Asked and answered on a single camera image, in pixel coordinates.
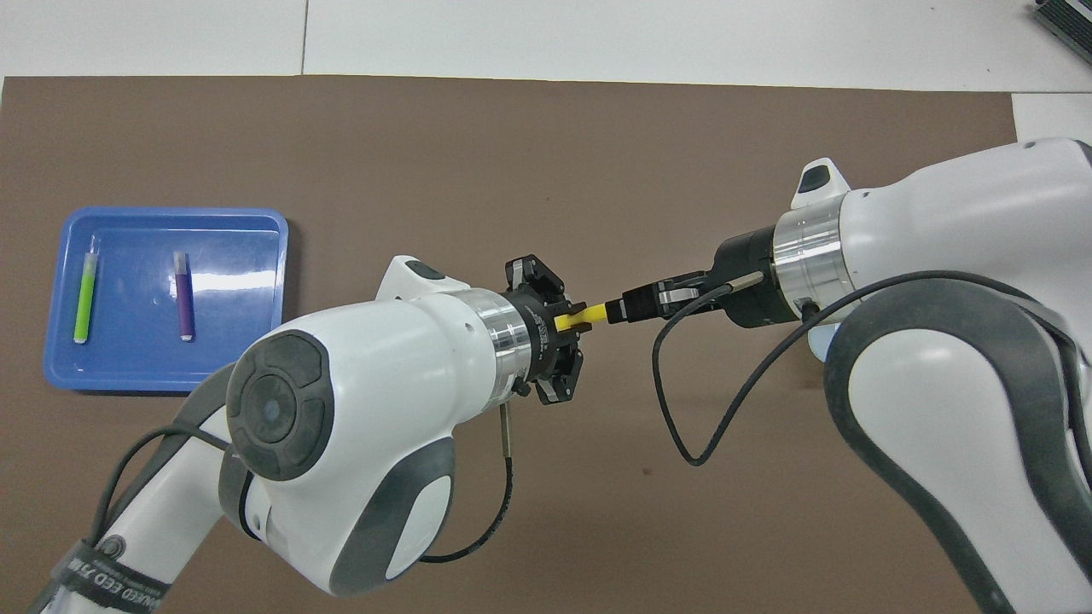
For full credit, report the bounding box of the yellow pen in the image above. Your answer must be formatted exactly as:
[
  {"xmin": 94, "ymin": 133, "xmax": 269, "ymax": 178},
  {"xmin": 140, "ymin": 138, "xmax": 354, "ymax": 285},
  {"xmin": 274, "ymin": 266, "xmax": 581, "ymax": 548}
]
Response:
[{"xmin": 555, "ymin": 301, "xmax": 617, "ymax": 333}]

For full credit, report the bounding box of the brown table mat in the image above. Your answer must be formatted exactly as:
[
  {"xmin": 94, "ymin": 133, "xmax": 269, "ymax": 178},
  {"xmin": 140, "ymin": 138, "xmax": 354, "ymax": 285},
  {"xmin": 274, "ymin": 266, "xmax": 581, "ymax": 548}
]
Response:
[{"xmin": 0, "ymin": 75, "xmax": 1018, "ymax": 614}]

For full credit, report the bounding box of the green pen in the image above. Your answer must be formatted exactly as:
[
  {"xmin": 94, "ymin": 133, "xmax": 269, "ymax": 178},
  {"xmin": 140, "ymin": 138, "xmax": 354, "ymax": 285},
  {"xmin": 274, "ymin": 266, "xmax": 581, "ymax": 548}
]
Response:
[{"xmin": 73, "ymin": 237, "xmax": 102, "ymax": 345}]

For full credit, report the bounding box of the purple pen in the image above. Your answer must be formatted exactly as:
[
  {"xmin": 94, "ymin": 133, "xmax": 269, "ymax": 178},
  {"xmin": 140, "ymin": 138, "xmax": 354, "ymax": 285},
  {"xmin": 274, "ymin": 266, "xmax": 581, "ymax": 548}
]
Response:
[{"xmin": 173, "ymin": 251, "xmax": 196, "ymax": 343}]

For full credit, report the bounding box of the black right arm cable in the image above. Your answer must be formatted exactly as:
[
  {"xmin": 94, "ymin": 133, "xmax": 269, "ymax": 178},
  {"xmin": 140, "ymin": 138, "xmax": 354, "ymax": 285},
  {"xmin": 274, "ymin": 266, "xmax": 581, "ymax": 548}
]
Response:
[{"xmin": 653, "ymin": 273, "xmax": 1092, "ymax": 466}]

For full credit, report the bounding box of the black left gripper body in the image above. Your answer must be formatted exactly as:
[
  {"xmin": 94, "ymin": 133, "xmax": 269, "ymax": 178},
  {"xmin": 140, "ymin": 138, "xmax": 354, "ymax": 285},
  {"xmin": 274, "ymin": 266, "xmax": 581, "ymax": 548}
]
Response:
[{"xmin": 499, "ymin": 286, "xmax": 583, "ymax": 385}]

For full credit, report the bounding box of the dark grey laptop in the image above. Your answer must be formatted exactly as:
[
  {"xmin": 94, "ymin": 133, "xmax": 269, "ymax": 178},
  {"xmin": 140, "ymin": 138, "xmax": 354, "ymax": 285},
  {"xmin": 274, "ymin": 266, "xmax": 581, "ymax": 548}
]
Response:
[{"xmin": 1032, "ymin": 0, "xmax": 1092, "ymax": 67}]

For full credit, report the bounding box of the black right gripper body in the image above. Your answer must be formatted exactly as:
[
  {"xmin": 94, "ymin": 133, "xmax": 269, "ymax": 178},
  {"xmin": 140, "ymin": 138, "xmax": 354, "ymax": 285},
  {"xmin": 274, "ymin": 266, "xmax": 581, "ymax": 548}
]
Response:
[{"xmin": 712, "ymin": 226, "xmax": 783, "ymax": 330}]

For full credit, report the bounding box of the blue plastic tray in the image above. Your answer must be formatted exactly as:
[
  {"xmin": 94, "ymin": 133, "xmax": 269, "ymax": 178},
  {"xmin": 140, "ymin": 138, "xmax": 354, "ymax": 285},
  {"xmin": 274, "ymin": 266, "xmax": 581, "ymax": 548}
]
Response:
[{"xmin": 43, "ymin": 206, "xmax": 289, "ymax": 395}]

